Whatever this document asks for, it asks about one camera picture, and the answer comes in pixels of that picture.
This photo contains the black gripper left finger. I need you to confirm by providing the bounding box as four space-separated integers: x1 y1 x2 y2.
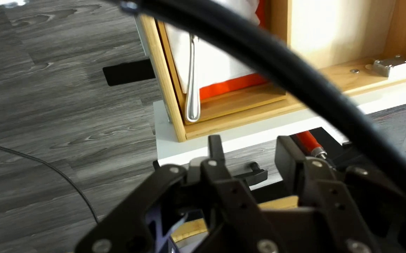
76 135 278 253

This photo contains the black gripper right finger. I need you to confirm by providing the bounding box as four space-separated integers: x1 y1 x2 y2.
275 136 406 253

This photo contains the silver table knife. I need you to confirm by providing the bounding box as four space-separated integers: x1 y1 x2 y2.
185 34 201 122

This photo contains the wooden box in drawer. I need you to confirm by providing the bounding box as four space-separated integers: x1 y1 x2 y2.
139 16 291 142

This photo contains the white paper in box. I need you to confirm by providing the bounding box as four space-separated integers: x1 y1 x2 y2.
166 0 265 100

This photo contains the open lower wooden drawer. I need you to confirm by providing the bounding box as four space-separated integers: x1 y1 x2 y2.
154 0 406 165

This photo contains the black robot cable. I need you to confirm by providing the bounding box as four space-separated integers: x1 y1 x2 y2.
112 0 406 208

